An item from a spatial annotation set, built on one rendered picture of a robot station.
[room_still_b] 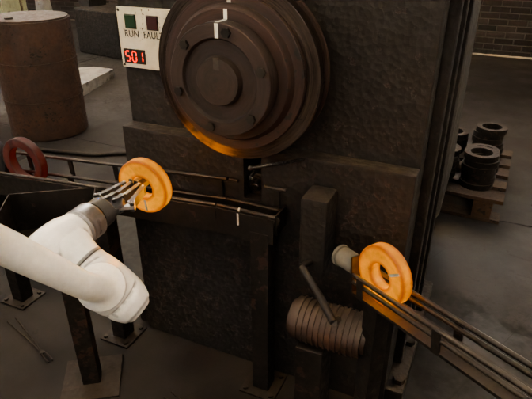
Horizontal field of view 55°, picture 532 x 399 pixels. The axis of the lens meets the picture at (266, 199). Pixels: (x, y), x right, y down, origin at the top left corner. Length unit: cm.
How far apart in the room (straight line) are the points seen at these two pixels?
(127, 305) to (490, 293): 179
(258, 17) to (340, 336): 83
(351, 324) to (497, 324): 108
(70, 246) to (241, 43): 59
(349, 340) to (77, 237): 73
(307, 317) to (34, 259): 76
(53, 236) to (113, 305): 20
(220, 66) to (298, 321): 70
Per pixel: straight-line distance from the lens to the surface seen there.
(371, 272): 130
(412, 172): 142
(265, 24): 127
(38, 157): 200
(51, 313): 241
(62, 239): 118
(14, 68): 417
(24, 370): 219
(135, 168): 141
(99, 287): 105
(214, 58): 127
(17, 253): 92
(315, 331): 143
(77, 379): 207
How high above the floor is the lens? 145
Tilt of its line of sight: 28 degrees down
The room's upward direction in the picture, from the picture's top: straight up
